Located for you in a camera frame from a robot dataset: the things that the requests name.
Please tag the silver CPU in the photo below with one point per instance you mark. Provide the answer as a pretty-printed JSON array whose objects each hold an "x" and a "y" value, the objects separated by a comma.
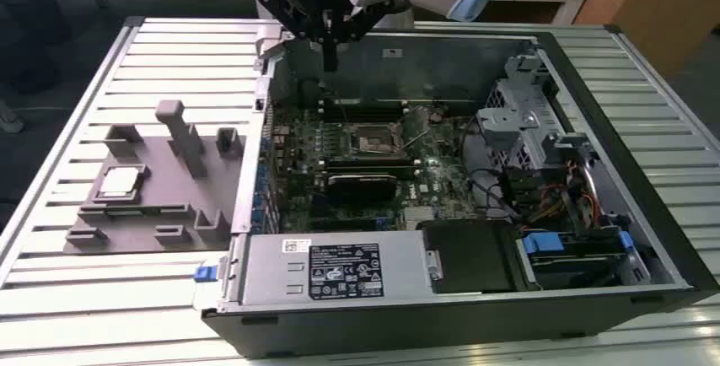
[{"x": 120, "y": 180}]

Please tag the CPU socket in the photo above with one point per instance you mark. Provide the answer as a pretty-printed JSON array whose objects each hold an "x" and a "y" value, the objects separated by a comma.
[{"x": 374, "y": 140}]

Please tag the black RAM slot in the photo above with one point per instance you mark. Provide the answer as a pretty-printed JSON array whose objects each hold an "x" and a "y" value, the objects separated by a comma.
[
  {"x": 366, "y": 170},
  {"x": 363, "y": 104},
  {"x": 363, "y": 114},
  {"x": 366, "y": 163}
]

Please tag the metal drive cage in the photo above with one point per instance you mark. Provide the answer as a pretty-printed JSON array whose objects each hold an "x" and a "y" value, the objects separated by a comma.
[{"x": 508, "y": 96}]

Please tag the black cooler module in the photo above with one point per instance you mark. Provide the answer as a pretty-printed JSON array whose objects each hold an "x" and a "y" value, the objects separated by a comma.
[{"x": 360, "y": 189}]

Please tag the green motherboard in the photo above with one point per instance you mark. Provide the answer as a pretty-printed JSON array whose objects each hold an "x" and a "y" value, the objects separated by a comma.
[{"x": 439, "y": 197}]

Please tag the black office chair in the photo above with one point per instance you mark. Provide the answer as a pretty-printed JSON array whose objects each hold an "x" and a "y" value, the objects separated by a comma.
[{"x": 34, "y": 45}]

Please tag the small silver heat sink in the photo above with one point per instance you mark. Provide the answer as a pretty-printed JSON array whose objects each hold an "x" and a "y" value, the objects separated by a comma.
[{"x": 420, "y": 214}]

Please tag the black expansion slot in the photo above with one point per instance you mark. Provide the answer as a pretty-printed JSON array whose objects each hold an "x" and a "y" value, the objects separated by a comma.
[{"x": 343, "y": 224}]

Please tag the grey parts rack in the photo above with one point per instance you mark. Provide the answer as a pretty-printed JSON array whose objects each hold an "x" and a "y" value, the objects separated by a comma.
[{"x": 168, "y": 197}]

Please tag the wooden cabinet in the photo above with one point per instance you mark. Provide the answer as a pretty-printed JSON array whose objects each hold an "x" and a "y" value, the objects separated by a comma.
[{"x": 664, "y": 3}]

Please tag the white chair base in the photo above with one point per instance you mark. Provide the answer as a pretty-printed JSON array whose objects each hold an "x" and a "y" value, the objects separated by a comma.
[{"x": 8, "y": 121}]

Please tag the green RAM stick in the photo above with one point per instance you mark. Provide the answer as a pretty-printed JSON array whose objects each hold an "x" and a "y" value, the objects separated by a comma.
[{"x": 135, "y": 213}]

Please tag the black plastic shroud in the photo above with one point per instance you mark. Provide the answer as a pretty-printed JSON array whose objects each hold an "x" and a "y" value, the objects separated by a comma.
[{"x": 472, "y": 256}]

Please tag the blue disk carrier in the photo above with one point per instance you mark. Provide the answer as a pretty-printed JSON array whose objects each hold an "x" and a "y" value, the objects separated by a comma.
[{"x": 543, "y": 243}]

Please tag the silver power supply unit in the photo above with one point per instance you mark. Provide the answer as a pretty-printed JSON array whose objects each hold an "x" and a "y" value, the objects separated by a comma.
[{"x": 270, "y": 273}]

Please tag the blue plastic latch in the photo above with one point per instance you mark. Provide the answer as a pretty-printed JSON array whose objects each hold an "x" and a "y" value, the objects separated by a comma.
[{"x": 203, "y": 274}]

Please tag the black open PC case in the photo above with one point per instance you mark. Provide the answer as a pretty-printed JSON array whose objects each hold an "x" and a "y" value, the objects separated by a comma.
[{"x": 394, "y": 324}]

